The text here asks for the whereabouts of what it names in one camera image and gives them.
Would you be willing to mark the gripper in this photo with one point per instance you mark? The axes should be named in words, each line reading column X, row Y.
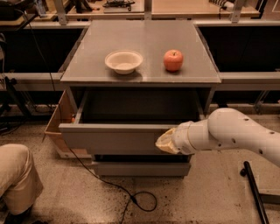
column 182, row 139

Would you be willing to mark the grey top drawer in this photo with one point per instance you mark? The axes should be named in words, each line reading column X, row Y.
column 129, row 121

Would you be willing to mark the grey drawer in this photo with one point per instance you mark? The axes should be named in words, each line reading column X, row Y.
column 141, row 169
column 129, row 121

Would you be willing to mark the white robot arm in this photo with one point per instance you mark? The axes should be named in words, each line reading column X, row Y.
column 224, row 129

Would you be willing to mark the grey bottom drawer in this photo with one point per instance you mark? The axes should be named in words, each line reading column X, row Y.
column 141, row 169

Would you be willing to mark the grey drawer cabinet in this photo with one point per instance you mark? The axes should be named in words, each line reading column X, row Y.
column 152, row 39

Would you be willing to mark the red apple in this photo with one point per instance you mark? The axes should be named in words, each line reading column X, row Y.
column 173, row 60

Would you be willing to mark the black metal stand leg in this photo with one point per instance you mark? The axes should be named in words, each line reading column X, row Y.
column 246, row 171

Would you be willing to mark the white paper bowl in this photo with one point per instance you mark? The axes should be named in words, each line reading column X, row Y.
column 124, row 61

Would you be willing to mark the brown cardboard box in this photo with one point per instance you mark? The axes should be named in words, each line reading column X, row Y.
column 63, row 114

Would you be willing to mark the person's beige trouser leg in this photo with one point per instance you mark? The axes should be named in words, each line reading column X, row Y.
column 20, row 184

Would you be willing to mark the wooden background workbench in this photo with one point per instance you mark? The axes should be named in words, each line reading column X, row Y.
column 155, row 9

